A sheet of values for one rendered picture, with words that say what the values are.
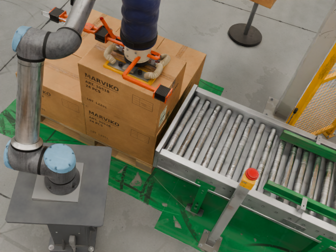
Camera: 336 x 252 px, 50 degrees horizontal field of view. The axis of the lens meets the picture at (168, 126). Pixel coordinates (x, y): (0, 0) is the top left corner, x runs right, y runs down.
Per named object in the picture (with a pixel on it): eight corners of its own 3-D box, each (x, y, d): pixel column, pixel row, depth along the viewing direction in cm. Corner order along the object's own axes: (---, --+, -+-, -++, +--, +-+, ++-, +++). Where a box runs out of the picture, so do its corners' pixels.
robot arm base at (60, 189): (79, 194, 197) (79, 187, 189) (43, 195, 193) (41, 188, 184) (80, 163, 207) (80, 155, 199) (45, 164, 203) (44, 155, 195)
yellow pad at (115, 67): (157, 77, 231) (157, 72, 227) (149, 87, 225) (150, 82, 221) (110, 58, 237) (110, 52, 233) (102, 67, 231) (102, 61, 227)
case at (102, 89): (178, 100, 275) (186, 62, 243) (154, 137, 252) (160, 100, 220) (110, 70, 286) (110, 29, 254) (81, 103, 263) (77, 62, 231)
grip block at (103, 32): (113, 36, 235) (113, 28, 231) (105, 44, 230) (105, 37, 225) (102, 31, 237) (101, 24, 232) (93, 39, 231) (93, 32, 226)
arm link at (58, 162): (71, 187, 188) (70, 171, 174) (38, 180, 187) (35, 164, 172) (79, 161, 197) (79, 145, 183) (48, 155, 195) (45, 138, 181)
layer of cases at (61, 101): (198, 85, 343) (206, 54, 311) (152, 165, 284) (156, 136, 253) (89, 40, 363) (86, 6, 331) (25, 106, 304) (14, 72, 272)
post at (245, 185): (215, 240, 269) (258, 174, 190) (212, 248, 265) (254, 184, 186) (207, 236, 270) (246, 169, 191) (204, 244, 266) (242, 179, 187)
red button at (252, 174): (258, 174, 190) (261, 170, 186) (254, 185, 186) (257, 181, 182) (246, 168, 191) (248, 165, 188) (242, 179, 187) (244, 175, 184)
